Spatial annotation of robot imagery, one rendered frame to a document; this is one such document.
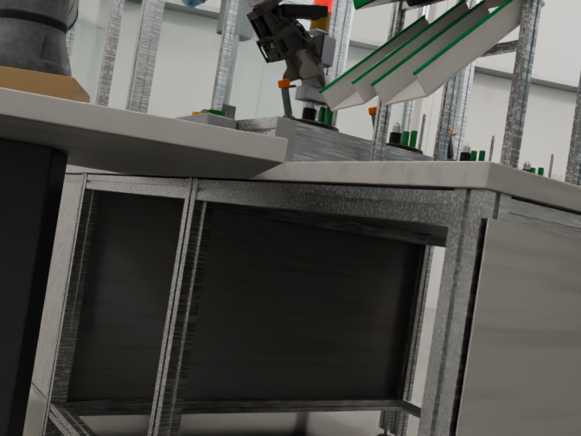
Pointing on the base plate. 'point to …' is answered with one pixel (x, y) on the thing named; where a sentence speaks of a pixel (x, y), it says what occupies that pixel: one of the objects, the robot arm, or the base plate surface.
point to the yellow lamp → (322, 23)
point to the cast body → (309, 90)
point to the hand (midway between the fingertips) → (316, 80)
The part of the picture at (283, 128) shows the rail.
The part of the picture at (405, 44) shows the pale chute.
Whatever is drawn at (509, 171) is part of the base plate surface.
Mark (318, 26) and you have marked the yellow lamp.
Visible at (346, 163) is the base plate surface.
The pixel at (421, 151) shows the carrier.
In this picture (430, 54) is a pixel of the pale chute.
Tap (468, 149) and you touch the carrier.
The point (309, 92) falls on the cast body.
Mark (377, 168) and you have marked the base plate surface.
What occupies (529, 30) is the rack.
